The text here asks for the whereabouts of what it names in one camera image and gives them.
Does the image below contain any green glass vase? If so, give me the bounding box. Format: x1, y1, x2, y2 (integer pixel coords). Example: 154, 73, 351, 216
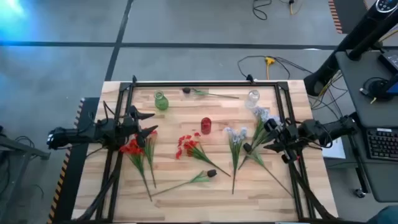
154, 90, 170, 111

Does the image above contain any black tower fan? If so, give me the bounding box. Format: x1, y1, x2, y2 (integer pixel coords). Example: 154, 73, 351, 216
303, 0, 398, 96

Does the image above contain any yellow power plug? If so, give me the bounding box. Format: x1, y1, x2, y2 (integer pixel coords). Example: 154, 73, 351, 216
265, 56, 277, 80

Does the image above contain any clear glass vase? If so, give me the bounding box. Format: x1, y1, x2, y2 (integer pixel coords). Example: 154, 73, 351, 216
245, 89, 261, 109

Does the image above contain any red glass vase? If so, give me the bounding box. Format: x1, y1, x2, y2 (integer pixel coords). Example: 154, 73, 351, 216
200, 117, 213, 135

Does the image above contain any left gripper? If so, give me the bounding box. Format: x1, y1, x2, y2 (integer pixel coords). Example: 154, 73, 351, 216
118, 105, 159, 149

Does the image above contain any black mat with striped edge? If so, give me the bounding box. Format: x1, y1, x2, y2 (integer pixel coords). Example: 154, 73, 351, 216
328, 0, 369, 34
46, 97, 101, 224

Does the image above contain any grey desk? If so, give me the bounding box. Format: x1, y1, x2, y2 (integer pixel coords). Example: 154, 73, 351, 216
335, 50, 398, 203

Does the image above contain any monitor with blue screen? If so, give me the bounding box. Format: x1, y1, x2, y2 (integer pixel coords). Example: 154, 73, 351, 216
385, 73, 398, 96

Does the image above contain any black artificial tulip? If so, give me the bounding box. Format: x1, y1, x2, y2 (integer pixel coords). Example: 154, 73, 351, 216
182, 86, 240, 100
242, 141, 294, 198
150, 169, 218, 197

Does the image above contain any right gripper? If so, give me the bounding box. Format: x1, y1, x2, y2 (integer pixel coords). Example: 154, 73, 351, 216
264, 118, 302, 164

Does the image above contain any black looped floor cable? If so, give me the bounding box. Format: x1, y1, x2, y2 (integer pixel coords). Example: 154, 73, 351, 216
237, 55, 313, 82

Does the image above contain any black keyboard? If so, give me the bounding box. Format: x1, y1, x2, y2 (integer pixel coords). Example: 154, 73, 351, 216
366, 126, 398, 162

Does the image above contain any yellow floor cable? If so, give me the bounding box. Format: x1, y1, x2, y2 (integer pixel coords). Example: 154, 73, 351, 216
288, 0, 303, 16

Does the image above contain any black stand pole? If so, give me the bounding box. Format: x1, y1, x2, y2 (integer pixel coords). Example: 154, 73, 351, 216
347, 17, 398, 62

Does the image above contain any dark grey side table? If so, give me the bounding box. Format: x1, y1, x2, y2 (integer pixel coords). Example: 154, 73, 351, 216
0, 124, 52, 224

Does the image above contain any white paper sheet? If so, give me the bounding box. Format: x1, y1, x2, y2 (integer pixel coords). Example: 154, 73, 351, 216
322, 136, 346, 160

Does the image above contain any black aluminium table frame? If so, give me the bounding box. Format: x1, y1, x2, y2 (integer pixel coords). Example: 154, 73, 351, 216
72, 74, 338, 223

